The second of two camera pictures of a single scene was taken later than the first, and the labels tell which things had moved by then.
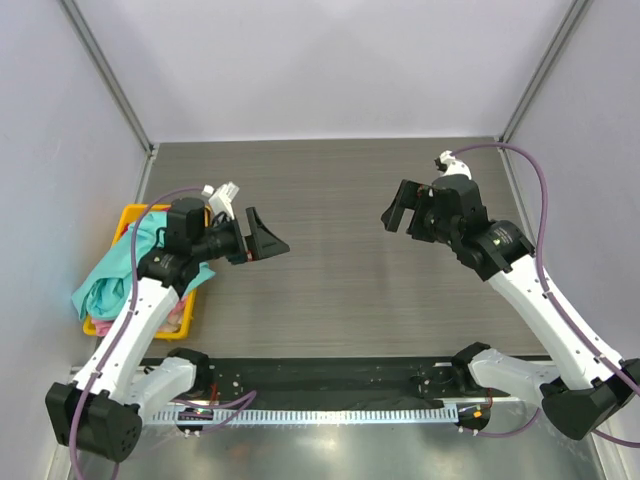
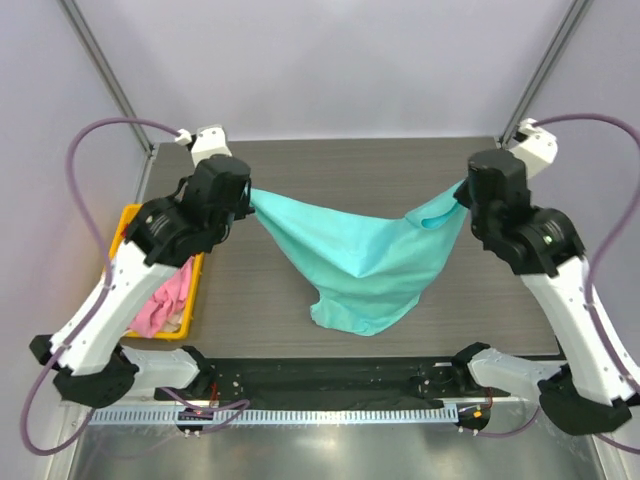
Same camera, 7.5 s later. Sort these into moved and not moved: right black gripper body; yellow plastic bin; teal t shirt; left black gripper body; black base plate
Moved: teal t shirt; left black gripper body; right black gripper body
Not moved: black base plate; yellow plastic bin
